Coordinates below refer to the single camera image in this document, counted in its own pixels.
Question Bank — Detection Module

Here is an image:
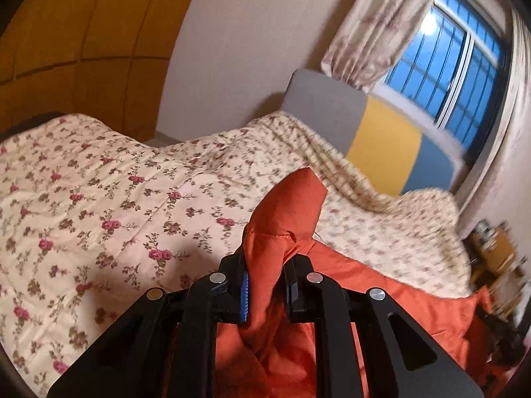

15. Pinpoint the orange puffer jacket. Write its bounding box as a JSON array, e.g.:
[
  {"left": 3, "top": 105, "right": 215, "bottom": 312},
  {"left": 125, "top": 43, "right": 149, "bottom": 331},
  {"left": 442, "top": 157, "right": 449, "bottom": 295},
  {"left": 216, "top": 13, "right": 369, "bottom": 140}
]
[{"left": 160, "top": 167, "right": 523, "bottom": 398}]

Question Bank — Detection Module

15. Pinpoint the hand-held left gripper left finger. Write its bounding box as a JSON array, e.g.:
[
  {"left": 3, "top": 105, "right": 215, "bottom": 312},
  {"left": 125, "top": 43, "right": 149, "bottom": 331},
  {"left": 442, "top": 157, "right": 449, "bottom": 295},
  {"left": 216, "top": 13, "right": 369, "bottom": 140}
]
[{"left": 47, "top": 253, "right": 250, "bottom": 398}]

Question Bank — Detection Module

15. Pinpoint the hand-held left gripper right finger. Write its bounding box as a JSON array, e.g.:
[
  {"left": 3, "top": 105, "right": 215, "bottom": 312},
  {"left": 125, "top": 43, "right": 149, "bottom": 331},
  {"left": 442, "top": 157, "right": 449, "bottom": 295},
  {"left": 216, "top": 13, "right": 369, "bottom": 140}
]
[{"left": 283, "top": 255, "right": 486, "bottom": 398}]

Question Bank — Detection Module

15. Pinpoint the floral quilted blanket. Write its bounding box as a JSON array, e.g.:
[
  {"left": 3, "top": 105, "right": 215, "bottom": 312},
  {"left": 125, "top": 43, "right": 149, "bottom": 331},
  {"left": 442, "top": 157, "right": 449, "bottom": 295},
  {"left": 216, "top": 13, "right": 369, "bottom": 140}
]
[{"left": 0, "top": 110, "right": 474, "bottom": 398}]

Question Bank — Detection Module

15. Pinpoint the long patterned curtain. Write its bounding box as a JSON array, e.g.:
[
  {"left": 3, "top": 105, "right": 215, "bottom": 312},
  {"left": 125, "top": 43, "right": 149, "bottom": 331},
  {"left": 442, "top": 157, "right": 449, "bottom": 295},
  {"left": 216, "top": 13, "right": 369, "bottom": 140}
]
[{"left": 454, "top": 8, "right": 531, "bottom": 237}]

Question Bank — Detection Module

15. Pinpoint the barred window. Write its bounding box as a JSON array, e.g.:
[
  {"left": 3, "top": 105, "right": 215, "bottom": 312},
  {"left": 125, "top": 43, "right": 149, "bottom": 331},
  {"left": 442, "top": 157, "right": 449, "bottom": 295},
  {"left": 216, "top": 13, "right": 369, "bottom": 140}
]
[{"left": 373, "top": 0, "right": 513, "bottom": 133}]

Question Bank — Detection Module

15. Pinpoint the short patterned curtain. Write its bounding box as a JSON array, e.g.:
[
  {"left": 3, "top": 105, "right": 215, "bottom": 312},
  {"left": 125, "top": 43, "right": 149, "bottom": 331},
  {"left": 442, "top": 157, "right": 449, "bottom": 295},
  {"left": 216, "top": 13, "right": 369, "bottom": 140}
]
[{"left": 321, "top": 0, "right": 449, "bottom": 90}]

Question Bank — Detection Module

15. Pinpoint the wooden side desk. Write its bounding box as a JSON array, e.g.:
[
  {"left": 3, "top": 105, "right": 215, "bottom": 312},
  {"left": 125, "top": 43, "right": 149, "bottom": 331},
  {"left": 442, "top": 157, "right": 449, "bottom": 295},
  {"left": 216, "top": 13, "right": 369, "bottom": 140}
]
[{"left": 467, "top": 220, "right": 523, "bottom": 295}]

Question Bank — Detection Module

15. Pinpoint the grey yellow blue headboard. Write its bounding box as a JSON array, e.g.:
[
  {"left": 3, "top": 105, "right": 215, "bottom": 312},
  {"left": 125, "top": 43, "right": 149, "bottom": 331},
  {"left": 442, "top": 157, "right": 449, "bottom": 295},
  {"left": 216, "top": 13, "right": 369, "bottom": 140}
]
[{"left": 280, "top": 68, "right": 467, "bottom": 195}]

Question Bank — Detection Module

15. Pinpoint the wooden wardrobe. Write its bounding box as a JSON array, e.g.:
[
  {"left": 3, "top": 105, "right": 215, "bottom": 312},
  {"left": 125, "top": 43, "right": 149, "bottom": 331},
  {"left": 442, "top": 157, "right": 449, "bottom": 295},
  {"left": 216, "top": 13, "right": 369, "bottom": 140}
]
[{"left": 0, "top": 0, "right": 208, "bottom": 142}]

